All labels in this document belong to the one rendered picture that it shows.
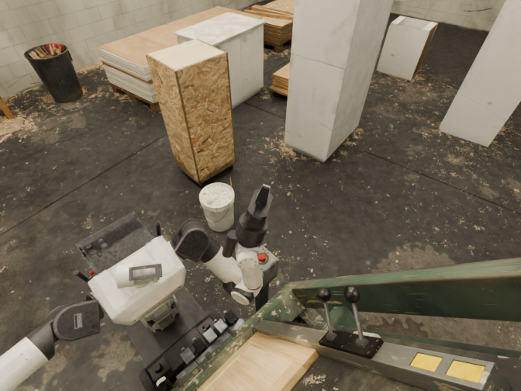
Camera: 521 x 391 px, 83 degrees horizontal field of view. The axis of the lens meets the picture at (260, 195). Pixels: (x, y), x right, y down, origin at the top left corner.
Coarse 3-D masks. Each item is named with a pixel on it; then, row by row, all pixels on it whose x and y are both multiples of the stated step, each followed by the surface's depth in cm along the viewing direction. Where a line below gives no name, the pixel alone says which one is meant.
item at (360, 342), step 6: (348, 288) 67; (354, 288) 66; (348, 294) 66; (354, 294) 65; (360, 294) 66; (348, 300) 66; (354, 300) 65; (354, 306) 66; (354, 312) 66; (360, 324) 65; (360, 330) 65; (360, 336) 64; (360, 342) 64; (366, 342) 63
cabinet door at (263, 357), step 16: (256, 336) 120; (240, 352) 115; (256, 352) 106; (272, 352) 97; (288, 352) 90; (304, 352) 84; (224, 368) 111; (240, 368) 103; (256, 368) 95; (272, 368) 88; (288, 368) 82; (304, 368) 78; (208, 384) 108; (224, 384) 100; (240, 384) 92; (256, 384) 86; (272, 384) 80; (288, 384) 76
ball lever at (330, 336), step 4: (320, 288) 78; (324, 288) 78; (316, 292) 78; (320, 292) 77; (324, 292) 76; (328, 292) 76; (320, 296) 76; (324, 296) 76; (328, 296) 76; (320, 300) 77; (324, 300) 76; (328, 300) 76; (324, 304) 77; (324, 308) 77; (328, 312) 76; (328, 316) 76; (328, 320) 76; (328, 324) 75; (328, 328) 75; (332, 332) 75; (328, 336) 75; (332, 336) 74; (328, 340) 75; (332, 340) 73
